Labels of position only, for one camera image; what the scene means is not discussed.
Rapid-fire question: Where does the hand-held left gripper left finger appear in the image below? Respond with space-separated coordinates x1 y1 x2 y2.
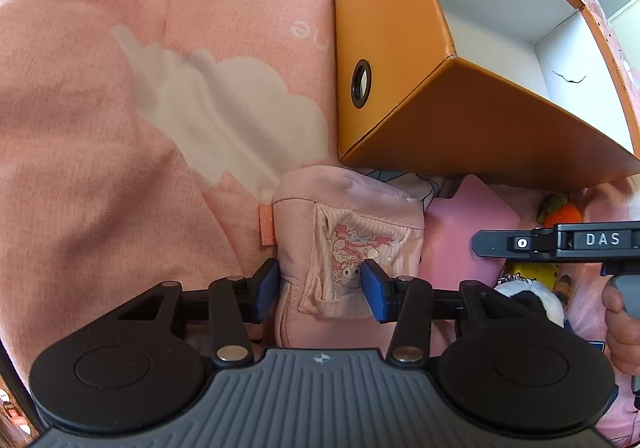
117 258 280 364

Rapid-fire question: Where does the orange crochet toy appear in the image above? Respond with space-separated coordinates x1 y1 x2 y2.
537 192 583 229

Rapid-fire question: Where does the yellow toy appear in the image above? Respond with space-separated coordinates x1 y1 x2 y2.
504 259 559 288

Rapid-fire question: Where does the orange cardboard box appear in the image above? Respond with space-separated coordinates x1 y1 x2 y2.
334 0 640 191

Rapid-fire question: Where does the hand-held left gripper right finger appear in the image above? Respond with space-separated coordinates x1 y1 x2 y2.
361 259 526 364

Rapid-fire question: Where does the pink cloud print blanket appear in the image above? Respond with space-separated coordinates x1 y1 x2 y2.
0 0 640 448

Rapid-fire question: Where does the pink flat card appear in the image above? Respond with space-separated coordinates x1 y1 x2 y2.
422 174 527 290

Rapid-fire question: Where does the panda plush keychain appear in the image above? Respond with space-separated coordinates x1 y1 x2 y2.
494 278 566 328

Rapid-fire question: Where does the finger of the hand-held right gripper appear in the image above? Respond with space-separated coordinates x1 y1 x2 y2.
473 225 558 260

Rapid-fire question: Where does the person's right hand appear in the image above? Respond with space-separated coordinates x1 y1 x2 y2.
601 282 640 375

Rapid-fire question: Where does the pink cartoon print pouch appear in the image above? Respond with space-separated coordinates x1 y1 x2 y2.
259 165 426 349

